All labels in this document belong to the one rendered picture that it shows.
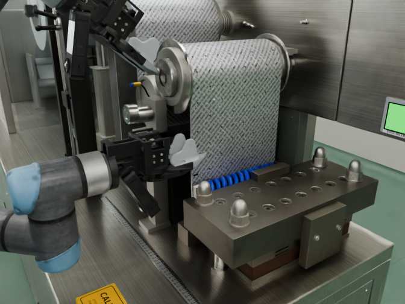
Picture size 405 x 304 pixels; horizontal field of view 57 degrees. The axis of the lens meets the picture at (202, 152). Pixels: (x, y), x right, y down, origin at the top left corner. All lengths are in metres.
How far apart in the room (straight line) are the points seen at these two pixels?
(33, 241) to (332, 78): 0.67
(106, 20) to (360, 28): 0.49
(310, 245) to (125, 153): 0.38
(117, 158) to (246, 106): 0.31
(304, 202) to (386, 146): 2.91
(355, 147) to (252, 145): 2.99
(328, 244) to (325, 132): 3.22
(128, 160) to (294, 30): 0.51
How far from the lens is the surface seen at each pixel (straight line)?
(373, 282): 0.95
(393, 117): 0.80
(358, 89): 0.84
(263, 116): 0.85
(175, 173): 0.69
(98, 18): 0.70
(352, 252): 0.87
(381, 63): 0.81
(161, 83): 0.76
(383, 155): 3.66
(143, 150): 0.67
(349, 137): 3.82
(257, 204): 0.73
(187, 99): 0.72
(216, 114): 0.76
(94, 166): 0.64
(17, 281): 2.34
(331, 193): 0.80
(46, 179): 0.62
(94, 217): 0.96
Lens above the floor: 1.38
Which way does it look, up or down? 22 degrees down
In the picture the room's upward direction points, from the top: straight up
